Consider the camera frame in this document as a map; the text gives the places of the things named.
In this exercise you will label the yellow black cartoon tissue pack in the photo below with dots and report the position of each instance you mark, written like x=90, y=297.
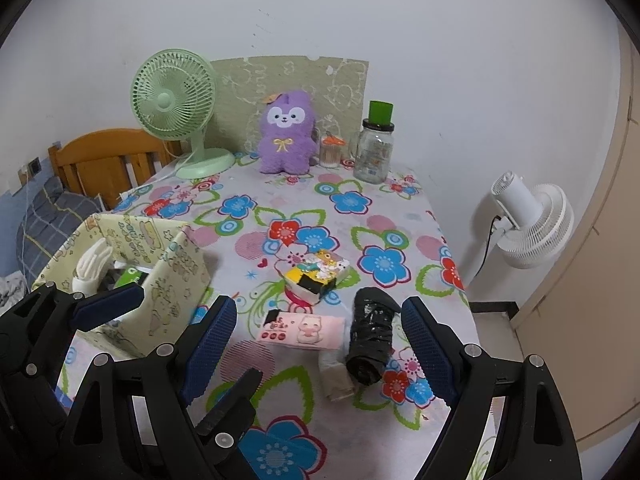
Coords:
x=312, y=280

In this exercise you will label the toothpick jar with orange lid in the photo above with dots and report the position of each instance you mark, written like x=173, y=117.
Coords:
x=331, y=156

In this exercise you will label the wooden chair back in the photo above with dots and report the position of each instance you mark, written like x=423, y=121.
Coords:
x=100, y=160

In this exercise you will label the pink cartoon tissue pack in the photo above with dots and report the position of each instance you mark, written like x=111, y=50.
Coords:
x=310, y=332

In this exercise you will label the beige door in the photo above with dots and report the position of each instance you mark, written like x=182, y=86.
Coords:
x=600, y=285

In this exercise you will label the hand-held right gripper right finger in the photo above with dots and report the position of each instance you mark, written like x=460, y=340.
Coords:
x=430, y=350

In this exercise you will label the yellow patterned storage box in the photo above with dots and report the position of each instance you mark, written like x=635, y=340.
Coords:
x=170, y=270

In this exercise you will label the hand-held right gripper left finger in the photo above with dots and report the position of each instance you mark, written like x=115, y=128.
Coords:
x=212, y=345

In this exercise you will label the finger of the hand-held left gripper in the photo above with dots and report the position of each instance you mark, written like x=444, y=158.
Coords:
x=230, y=400
x=107, y=302

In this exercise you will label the green tissue packet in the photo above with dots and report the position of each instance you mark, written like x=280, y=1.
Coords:
x=127, y=277

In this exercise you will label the glass jar with green lid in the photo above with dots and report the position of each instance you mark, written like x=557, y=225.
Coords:
x=372, y=152

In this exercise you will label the white standing fan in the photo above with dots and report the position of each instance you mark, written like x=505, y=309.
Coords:
x=540, y=225

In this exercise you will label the black plastic bag roll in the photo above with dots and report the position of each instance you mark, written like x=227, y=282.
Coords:
x=370, y=335

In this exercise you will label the green patterned board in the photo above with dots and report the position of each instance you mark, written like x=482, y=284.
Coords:
x=240, y=110

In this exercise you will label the green desk fan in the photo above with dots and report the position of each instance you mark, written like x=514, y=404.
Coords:
x=172, y=95

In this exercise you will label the white crumpled cloth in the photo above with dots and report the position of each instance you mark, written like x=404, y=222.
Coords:
x=10, y=292

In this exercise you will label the purple plush toy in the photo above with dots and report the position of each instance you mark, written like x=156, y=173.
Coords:
x=287, y=145

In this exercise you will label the grey plaid pillow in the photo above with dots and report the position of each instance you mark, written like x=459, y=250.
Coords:
x=45, y=220

